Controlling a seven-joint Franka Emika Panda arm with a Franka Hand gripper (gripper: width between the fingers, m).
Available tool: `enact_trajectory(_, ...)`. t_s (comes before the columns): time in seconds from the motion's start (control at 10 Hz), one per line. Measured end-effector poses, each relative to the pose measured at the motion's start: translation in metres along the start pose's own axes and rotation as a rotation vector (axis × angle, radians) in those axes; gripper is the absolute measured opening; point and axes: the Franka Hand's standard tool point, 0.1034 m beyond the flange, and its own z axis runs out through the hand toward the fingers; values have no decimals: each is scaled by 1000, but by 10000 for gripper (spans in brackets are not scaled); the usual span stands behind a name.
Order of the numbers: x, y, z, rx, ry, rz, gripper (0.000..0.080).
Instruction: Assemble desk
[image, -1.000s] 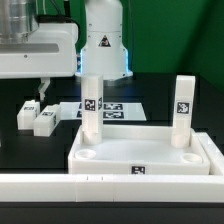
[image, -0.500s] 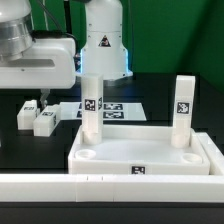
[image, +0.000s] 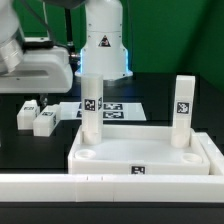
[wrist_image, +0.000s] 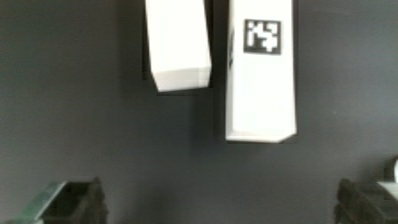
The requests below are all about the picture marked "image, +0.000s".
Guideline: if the white desk top tray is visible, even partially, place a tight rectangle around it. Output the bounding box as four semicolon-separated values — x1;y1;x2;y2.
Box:
68;125;210;175

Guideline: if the black vertical cable with connector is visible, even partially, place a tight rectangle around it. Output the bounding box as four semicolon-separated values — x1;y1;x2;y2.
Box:
63;6;81;62

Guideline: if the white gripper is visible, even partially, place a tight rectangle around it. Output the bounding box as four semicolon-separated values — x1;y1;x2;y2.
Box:
0;47;73;107

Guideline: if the white fiducial marker plate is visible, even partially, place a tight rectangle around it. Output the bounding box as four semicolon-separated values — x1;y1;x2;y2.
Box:
60;102;146;121

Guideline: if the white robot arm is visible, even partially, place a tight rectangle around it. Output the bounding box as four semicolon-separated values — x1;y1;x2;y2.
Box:
0;0;133;94

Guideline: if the white L-shaped obstacle fence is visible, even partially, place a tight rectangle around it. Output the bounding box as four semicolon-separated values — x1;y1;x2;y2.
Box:
0;133;224;203

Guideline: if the thin white hanging cable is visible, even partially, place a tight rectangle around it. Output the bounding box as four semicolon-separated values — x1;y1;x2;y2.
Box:
41;1;51;38

